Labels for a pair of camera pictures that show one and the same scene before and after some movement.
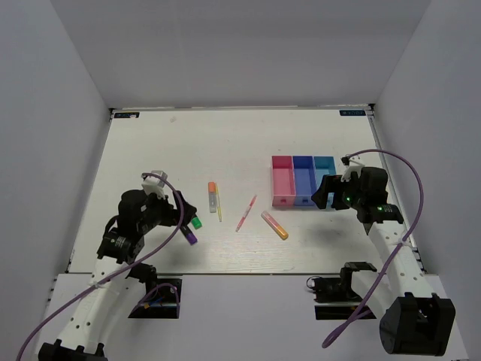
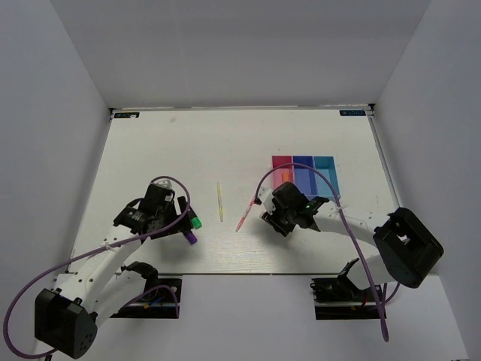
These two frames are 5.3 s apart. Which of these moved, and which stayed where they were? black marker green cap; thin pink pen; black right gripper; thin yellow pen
Moved: black right gripper
Stayed: thin pink pen; black marker green cap; thin yellow pen
